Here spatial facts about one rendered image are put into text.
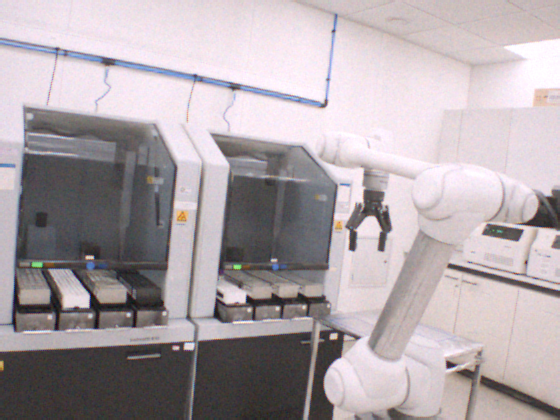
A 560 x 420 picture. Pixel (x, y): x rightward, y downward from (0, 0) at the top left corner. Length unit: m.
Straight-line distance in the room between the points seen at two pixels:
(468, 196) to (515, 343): 2.92
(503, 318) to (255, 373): 2.17
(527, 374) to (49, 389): 3.10
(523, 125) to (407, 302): 3.22
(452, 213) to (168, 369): 1.49
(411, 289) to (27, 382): 1.47
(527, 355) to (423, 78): 2.46
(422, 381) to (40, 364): 1.38
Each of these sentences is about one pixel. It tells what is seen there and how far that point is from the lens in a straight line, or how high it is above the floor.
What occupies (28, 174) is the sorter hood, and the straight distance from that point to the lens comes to 2.04.
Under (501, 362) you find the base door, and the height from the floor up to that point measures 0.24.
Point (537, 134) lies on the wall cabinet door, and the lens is 4.31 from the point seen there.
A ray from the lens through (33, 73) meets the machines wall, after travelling 3.19.
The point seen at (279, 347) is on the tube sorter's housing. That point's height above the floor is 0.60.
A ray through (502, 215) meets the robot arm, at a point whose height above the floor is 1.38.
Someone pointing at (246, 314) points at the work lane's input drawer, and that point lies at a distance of 2.35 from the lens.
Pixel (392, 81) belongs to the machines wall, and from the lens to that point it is 4.44.
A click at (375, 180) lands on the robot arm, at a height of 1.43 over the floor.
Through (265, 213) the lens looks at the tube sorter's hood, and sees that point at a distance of 2.38.
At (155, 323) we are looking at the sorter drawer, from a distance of 2.18.
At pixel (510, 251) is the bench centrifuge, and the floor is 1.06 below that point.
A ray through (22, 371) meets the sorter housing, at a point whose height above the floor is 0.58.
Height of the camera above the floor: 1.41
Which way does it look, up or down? 4 degrees down
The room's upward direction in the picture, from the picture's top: 7 degrees clockwise
